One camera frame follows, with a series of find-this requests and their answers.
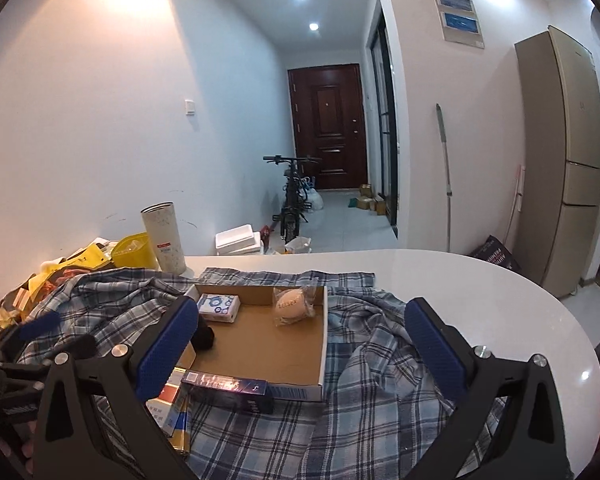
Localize yellow plastic container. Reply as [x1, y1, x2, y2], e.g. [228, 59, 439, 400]
[111, 232, 160, 272]

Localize black printed bag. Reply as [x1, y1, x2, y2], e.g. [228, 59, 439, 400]
[467, 235, 523, 273]

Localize brown printed bag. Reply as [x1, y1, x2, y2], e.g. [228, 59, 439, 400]
[0, 290, 31, 341]

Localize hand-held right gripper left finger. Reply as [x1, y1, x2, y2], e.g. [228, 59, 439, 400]
[32, 295, 201, 480]

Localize dark blue box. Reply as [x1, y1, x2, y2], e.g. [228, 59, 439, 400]
[181, 370, 275, 415]

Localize black cloth item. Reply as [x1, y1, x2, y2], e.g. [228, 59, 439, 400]
[192, 320, 216, 351]

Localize cream tumbler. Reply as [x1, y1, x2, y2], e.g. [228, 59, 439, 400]
[140, 201, 187, 276]

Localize dark brown door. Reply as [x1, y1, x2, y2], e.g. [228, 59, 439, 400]
[287, 64, 370, 191]

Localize black bicycle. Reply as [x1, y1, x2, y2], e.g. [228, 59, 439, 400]
[262, 155, 323, 245]

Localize grey electrical panel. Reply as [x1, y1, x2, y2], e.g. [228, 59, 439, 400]
[429, 0, 486, 50]

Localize person's left hand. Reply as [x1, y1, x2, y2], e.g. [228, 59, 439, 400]
[21, 420, 37, 476]

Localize yellow snack bag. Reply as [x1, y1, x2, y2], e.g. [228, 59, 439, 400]
[27, 242, 116, 296]

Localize clear plastic bag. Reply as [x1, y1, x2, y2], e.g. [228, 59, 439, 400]
[282, 236, 312, 256]

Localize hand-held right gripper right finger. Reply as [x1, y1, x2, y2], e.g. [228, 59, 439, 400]
[404, 297, 568, 480]

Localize white box blue rings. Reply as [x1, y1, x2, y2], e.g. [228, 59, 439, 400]
[196, 294, 242, 325]

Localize white foam box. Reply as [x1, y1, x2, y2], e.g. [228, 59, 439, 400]
[215, 225, 264, 256]

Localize blue plaid shirt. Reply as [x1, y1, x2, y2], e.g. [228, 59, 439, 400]
[15, 266, 486, 480]

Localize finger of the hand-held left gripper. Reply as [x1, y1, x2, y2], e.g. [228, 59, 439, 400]
[50, 334, 97, 361]
[17, 310, 62, 343]

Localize red white cigarette pack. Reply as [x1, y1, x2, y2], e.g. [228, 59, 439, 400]
[145, 366, 191, 433]

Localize beige refrigerator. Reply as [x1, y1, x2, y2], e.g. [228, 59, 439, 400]
[514, 30, 600, 300]

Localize white plastic bag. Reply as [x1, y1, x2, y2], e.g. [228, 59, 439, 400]
[302, 177, 326, 211]

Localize packaged beige makeup sponge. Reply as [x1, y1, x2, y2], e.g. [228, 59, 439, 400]
[272, 285, 317, 326]

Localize gold cigarette pack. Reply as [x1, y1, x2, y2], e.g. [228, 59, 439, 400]
[167, 400, 193, 456]

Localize black framed glass door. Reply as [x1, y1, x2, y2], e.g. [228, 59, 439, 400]
[367, 0, 401, 226]

